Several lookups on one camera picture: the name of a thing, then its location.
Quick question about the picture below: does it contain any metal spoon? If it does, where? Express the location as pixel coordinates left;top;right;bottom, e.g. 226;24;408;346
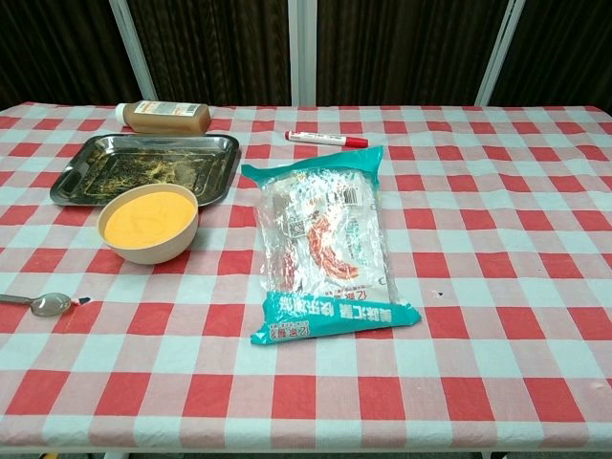
0;292;73;317

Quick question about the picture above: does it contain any yellow-orange plastic bowl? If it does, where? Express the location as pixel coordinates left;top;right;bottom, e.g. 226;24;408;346
97;183;200;266

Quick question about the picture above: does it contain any teal and clear snack bag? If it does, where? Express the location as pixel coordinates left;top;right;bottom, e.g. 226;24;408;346
240;145;423;346

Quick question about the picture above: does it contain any red and white marker pen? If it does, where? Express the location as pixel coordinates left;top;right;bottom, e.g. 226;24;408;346
284;129;369;148

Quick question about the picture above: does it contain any red white checkered tablecloth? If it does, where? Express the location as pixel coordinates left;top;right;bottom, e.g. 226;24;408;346
0;102;612;453

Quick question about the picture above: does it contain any stainless steel tray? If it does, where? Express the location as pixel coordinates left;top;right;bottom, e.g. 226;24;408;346
49;134;241;208

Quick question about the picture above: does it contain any brown bottle with white cap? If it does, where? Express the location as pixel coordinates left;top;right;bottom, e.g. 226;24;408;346
114;99;212;136

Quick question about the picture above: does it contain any dark brown curtain panel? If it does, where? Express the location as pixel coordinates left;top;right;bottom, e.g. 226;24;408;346
127;0;293;107
0;0;141;110
491;0;612;110
315;0;507;107

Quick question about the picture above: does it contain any white partition post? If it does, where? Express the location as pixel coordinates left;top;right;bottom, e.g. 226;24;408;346
286;0;319;107
474;0;526;107
108;0;158;104

